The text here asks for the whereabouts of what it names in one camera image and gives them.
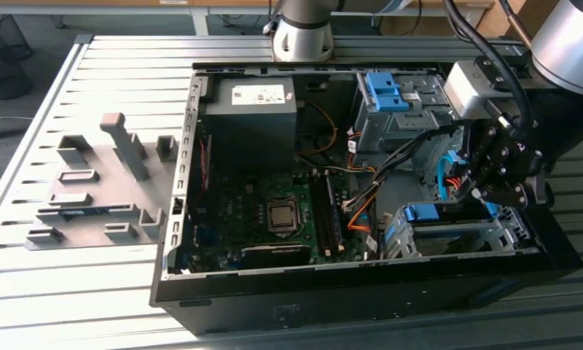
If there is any white desk with wooden top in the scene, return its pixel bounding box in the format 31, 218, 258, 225
0, 0, 496, 37

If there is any light blue data wire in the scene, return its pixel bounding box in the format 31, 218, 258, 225
436, 149, 470, 202

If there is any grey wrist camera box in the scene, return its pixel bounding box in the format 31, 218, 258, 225
440, 61, 520, 121

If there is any black mesh waste basket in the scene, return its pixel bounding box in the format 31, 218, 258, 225
0, 14, 34, 101

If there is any brown wooden cabinet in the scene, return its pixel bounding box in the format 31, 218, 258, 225
474, 0, 559, 41

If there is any black graphics card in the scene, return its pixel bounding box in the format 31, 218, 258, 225
239, 244, 312, 270

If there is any green motherboard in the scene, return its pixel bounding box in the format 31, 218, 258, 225
188, 171, 370, 273

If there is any grey parts rack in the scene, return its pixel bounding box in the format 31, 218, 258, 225
26, 111, 180, 251

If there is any orange wire bundle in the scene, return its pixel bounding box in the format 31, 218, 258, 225
344, 196, 376, 233

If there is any white yellow wire bundle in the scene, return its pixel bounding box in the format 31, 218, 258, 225
294, 153, 376, 175

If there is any hard disk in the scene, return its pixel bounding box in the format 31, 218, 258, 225
383, 201, 502, 241

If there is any black open PC case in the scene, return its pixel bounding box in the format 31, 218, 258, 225
147, 61, 583, 336

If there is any grey metal drive cage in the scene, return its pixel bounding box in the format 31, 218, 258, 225
354, 71, 467, 154

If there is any blue plastic drive latch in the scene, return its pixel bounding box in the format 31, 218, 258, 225
363, 72, 412, 112

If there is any grey power supply unit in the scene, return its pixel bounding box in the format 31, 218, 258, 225
200, 75, 300, 172

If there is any silver CPU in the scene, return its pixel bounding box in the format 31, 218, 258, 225
270, 206, 296, 228

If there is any blue RAM stick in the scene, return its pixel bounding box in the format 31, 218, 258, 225
59, 206, 111, 220

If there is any silver disk bay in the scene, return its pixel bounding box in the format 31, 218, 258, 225
378, 198, 520, 260

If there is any black cable bundle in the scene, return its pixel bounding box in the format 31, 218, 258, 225
368, 125, 467, 187

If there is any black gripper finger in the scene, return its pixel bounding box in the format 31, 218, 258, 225
480, 173, 552, 211
459, 125, 512, 200

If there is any thin orange wire loop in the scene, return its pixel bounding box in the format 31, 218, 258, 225
294, 101, 339, 157

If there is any CPU socket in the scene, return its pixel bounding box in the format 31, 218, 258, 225
263, 196, 306, 238

